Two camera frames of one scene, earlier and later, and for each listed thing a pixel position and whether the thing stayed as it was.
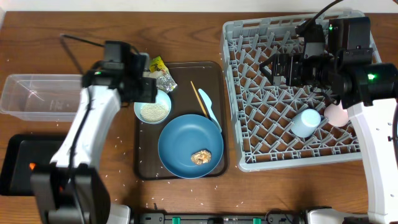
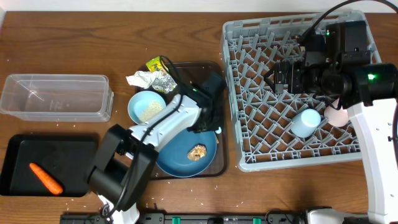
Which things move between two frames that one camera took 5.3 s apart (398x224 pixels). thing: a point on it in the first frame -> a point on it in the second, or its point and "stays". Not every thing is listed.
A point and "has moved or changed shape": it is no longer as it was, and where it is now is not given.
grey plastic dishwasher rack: [279, 126] stays
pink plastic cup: [336, 115] stays
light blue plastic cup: [305, 122] stays
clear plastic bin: [41, 98] stays
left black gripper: [146, 90] -> [208, 116]
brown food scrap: [201, 157] -> [196, 152]
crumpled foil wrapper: [165, 82] stays
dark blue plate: [191, 146] has moved or changed shape
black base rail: [286, 218] stays
